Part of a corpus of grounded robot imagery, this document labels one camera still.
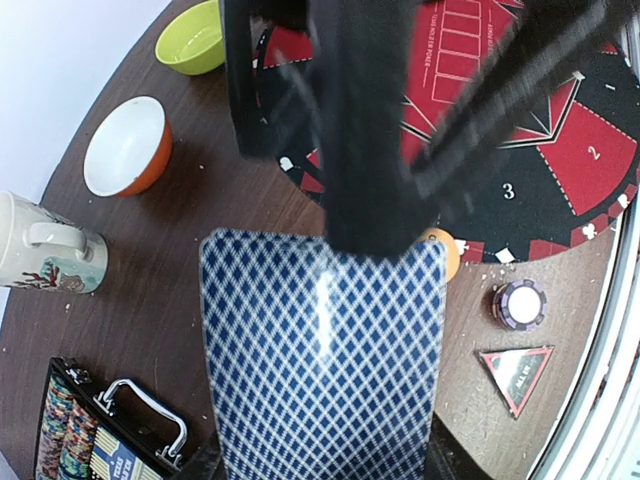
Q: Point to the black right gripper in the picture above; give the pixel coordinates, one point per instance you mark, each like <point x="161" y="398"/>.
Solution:
<point x="349" y="98"/>

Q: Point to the orange big blind button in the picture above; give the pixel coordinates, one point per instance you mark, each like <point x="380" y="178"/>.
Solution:
<point x="452" y="252"/>

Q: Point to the blue grey cloth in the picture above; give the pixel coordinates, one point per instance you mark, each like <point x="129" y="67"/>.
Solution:
<point x="321" y="365"/>

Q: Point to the blue texas holdem card box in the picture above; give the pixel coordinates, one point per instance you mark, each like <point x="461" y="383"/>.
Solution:
<point x="111" y="459"/>

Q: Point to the red black poker mat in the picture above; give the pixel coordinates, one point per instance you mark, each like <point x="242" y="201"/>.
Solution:
<point x="572" y="163"/>

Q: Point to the black red triangular all-in marker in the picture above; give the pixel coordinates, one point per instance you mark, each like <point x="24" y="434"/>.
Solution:
<point x="515" y="373"/>

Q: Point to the lime green bowl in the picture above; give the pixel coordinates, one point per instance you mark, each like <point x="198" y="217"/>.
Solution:
<point x="192" y="44"/>

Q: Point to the white orange bowl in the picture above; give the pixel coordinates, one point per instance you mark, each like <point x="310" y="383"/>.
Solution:
<point x="130" y="150"/>

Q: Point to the ceramic coral pattern mug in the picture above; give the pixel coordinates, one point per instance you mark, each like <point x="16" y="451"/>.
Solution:
<point x="43" y="251"/>

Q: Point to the upper poker chip row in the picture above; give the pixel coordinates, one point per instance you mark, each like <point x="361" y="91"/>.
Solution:
<point x="57" y="409"/>

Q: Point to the black poker chip case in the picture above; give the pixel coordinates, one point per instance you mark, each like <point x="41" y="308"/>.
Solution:
<point x="164" y="456"/>

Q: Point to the aluminium front table rail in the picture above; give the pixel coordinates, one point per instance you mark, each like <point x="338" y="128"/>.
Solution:
<point x="596" y="433"/>

